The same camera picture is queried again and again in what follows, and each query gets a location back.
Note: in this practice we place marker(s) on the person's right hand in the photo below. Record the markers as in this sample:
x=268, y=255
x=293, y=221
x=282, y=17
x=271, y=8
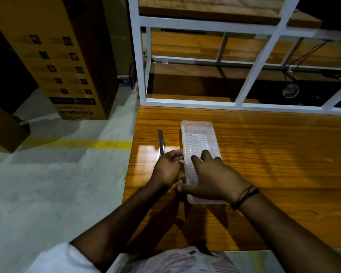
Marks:
x=216, y=180

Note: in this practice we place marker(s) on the person's left hand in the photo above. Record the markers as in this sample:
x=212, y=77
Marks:
x=164, y=172

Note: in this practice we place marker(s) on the person's right middle finger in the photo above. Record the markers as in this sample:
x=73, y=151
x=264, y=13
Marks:
x=207, y=155

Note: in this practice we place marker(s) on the person's right thumb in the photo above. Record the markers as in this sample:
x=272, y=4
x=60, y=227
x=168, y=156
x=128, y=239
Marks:
x=186, y=187

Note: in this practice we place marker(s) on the person's left thumb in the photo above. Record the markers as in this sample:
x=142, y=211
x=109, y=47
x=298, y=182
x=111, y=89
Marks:
x=179, y=177

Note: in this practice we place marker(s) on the clear plastic tray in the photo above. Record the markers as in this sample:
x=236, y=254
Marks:
x=198, y=136

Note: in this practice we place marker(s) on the person's left forearm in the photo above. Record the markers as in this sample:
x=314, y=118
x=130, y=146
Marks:
x=116, y=221

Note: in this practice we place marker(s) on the person's right forearm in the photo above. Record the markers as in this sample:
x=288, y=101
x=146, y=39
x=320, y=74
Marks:
x=289, y=238

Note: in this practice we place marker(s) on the black thread wristband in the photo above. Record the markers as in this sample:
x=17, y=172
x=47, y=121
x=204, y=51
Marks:
x=244, y=196

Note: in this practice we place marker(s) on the white patterned shirt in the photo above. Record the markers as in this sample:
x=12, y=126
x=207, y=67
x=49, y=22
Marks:
x=164, y=261

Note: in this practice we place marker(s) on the round silver object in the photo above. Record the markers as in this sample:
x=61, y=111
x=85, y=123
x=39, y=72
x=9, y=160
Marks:
x=290, y=90

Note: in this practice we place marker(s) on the wooden shelf board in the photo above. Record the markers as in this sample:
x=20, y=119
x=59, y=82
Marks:
x=216, y=9

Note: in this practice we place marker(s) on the tall printed cardboard box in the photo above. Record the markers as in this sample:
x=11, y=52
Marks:
x=71, y=53

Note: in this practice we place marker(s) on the plain brown cardboard box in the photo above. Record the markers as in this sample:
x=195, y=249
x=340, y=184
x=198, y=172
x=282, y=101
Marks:
x=4, y=129

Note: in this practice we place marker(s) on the white metal frame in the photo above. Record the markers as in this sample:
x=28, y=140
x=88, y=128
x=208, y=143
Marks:
x=187, y=105

